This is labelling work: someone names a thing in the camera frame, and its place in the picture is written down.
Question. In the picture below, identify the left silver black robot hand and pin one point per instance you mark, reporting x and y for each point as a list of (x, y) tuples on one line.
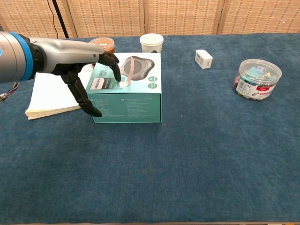
[(65, 54)]

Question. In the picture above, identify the pink paper strip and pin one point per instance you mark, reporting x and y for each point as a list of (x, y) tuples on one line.
[(127, 82)]

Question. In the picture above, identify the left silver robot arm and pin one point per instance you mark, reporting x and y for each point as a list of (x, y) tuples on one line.
[(11, 56)]

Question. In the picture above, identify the teal speaker product box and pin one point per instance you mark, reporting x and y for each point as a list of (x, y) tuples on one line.
[(131, 107)]

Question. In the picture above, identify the small white box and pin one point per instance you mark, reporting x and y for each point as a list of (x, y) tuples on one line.
[(203, 59)]

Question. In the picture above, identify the black stand pole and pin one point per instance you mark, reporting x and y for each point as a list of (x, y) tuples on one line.
[(60, 21)]

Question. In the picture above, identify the clear jar with brown contents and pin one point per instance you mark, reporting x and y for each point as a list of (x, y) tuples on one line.
[(103, 43)]

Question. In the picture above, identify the white spiral notebook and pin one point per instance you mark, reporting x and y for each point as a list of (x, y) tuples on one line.
[(47, 98)]

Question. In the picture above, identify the woven bamboo screen panel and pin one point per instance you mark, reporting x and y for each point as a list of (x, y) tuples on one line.
[(105, 16), (182, 16), (262, 16), (28, 16)]

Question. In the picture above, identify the white paper cup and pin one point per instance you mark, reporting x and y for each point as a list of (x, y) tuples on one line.
[(151, 44)]

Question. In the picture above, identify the blue tablecloth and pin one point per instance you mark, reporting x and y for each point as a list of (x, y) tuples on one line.
[(150, 164)]

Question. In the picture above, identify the clear tub of binder clips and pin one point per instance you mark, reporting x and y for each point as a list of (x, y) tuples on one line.
[(255, 82)]

